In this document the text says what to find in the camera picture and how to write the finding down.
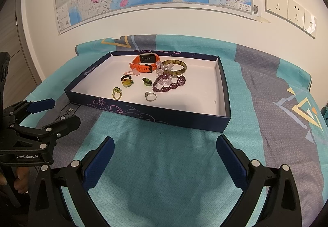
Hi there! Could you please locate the clear crystal bead bracelet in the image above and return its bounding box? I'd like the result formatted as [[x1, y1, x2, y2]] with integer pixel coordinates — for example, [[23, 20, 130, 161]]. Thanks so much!
[[154, 60, 178, 86]]

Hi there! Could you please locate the beige cabinet door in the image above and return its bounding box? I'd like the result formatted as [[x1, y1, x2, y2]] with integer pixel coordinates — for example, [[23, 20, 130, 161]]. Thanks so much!
[[0, 0, 44, 84]]

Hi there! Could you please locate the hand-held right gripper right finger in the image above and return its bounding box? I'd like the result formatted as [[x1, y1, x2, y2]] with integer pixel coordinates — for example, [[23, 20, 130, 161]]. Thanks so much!
[[216, 135, 301, 227]]

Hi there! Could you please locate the purple beaded bracelet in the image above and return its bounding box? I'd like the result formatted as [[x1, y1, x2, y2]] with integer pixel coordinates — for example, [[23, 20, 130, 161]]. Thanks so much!
[[152, 75, 186, 93]]

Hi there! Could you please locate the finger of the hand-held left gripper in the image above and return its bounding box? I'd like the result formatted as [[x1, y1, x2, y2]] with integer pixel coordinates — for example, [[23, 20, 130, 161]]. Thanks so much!
[[0, 98, 56, 130], [8, 115, 81, 152]]

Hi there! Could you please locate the dark blue shallow box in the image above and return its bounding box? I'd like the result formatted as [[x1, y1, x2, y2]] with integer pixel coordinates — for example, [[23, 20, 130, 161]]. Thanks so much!
[[64, 50, 231, 133]]

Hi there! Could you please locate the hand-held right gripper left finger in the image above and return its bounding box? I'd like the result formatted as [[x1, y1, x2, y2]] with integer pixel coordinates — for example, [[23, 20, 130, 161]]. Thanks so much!
[[28, 136, 115, 227]]

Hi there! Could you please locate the tortoiseshell bangle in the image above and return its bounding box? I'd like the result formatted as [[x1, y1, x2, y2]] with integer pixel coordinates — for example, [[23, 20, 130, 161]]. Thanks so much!
[[160, 60, 187, 76]]

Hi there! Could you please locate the teal grey patterned cloth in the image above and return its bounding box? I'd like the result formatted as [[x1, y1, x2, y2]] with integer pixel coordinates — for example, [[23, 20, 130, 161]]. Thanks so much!
[[15, 34, 328, 227]]

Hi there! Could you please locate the narrow white wall socket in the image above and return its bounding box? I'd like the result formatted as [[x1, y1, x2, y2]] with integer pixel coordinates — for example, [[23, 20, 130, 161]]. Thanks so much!
[[303, 9, 318, 39]]

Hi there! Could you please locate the person's left hand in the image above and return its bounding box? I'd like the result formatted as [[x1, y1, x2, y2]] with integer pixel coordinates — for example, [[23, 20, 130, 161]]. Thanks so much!
[[13, 167, 32, 194]]

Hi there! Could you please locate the orange smartwatch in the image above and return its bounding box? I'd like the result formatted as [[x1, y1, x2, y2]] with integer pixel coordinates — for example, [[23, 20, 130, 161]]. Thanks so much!
[[129, 53, 161, 74]]

